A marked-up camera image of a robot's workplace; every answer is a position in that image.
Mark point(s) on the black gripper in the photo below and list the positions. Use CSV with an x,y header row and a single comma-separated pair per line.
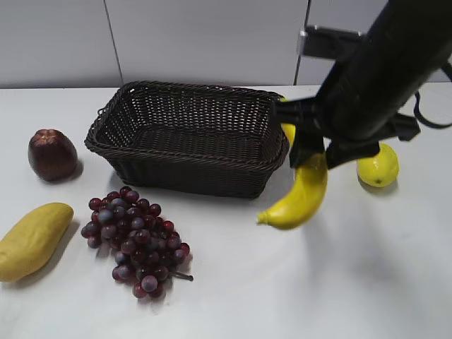
x,y
354,125

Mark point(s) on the yellow banana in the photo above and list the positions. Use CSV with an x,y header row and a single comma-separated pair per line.
x,y
310,179

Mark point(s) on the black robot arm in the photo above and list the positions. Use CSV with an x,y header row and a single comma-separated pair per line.
x,y
373,75

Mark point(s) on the black wicker basket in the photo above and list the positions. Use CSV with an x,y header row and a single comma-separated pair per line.
x,y
198,139

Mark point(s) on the yellow lemon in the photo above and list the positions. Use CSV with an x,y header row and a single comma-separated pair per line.
x,y
381,170

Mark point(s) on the black mounted box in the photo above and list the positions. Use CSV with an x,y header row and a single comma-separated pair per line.
x,y
327,43

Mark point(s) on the purple grape bunch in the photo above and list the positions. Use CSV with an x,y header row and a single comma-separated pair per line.
x,y
148,252

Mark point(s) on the dark red wax apple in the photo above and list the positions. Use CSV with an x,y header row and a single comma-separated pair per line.
x,y
52,156

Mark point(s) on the yellow mango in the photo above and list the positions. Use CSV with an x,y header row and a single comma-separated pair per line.
x,y
31,242

